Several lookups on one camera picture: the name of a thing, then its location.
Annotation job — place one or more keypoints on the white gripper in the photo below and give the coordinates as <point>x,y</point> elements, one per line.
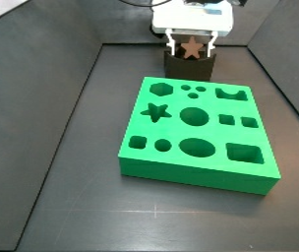
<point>179,17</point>

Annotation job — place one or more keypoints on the brown star prism object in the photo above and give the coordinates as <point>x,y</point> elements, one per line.
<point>191,48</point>

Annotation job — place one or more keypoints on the black curved fixture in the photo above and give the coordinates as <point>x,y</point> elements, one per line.
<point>188,69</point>

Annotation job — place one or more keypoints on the green shape sorter block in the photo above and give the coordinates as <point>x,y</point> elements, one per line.
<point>195,133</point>

